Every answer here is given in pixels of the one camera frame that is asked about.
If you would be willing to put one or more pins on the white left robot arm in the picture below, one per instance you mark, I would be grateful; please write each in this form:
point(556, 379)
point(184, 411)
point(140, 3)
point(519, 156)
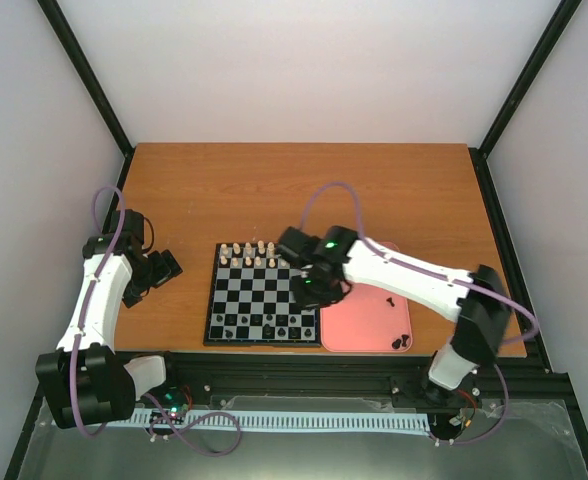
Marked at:
point(99, 320)

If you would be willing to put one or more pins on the black white chess board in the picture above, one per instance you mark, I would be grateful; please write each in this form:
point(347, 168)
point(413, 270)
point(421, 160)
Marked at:
point(245, 291)

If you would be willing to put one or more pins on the light blue cable duct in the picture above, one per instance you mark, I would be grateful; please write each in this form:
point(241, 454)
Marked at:
point(291, 422)

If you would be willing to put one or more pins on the pink tray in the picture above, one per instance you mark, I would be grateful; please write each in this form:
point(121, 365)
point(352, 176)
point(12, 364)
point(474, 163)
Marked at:
point(364, 323)

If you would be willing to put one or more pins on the black king piece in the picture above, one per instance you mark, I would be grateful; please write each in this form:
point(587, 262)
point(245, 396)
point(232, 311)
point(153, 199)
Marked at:
point(268, 332)

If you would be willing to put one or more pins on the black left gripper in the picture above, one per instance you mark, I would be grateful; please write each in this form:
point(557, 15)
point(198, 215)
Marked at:
point(168, 268)

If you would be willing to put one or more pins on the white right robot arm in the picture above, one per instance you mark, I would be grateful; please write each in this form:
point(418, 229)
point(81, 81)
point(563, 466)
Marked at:
point(332, 266)

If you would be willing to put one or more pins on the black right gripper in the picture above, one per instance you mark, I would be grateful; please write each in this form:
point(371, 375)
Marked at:
point(305, 302)

